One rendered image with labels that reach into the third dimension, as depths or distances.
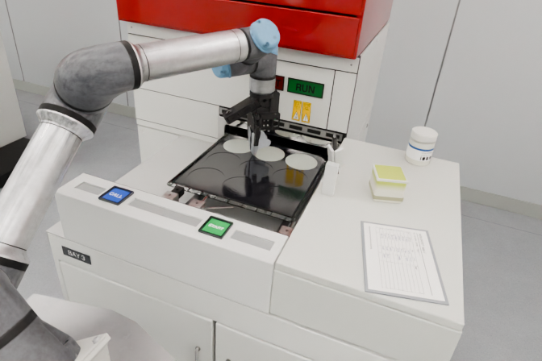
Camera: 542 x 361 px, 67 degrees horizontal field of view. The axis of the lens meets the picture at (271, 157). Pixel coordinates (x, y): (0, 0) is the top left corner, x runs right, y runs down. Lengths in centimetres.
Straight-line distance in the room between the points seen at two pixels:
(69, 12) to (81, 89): 310
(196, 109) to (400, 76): 161
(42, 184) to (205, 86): 74
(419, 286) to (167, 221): 52
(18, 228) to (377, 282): 66
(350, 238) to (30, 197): 63
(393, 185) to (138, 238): 60
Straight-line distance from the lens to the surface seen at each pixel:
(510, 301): 245
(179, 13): 138
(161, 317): 112
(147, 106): 163
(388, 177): 101
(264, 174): 120
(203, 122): 151
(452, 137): 291
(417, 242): 94
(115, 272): 111
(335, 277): 81
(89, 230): 107
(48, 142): 90
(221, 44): 93
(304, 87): 130
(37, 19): 422
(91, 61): 83
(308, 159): 130
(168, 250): 94
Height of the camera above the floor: 153
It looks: 29 degrees down
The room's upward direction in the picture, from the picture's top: 5 degrees clockwise
